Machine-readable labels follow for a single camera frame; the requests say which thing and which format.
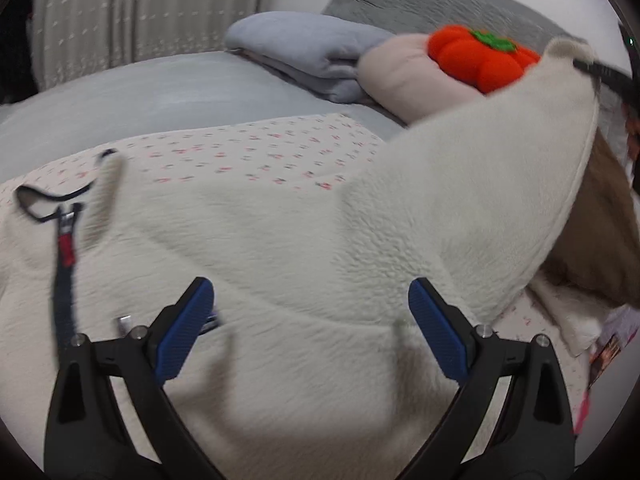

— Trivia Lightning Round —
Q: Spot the beige pink cushion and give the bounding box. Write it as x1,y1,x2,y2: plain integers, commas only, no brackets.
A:
357,34,484,125

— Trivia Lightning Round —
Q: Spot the brown blanket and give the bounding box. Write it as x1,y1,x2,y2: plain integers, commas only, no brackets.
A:
541,133,639,308

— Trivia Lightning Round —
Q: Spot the orange pumpkin plush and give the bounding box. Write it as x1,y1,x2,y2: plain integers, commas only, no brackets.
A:
425,25,540,94

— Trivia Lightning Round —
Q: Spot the grey-blue folded blanket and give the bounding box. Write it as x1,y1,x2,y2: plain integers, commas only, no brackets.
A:
224,11,393,104

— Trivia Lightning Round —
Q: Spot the grey dotted curtain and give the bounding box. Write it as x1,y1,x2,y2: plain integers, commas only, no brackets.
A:
32,0,268,90

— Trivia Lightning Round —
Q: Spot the white fleece jacket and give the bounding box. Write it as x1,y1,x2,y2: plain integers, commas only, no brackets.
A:
0,37,600,480

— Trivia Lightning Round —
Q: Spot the cherry print bed pad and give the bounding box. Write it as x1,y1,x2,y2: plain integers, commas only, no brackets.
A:
1,113,602,430

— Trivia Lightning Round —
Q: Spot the grey quilted pillow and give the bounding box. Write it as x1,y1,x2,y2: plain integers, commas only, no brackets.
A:
323,0,570,52

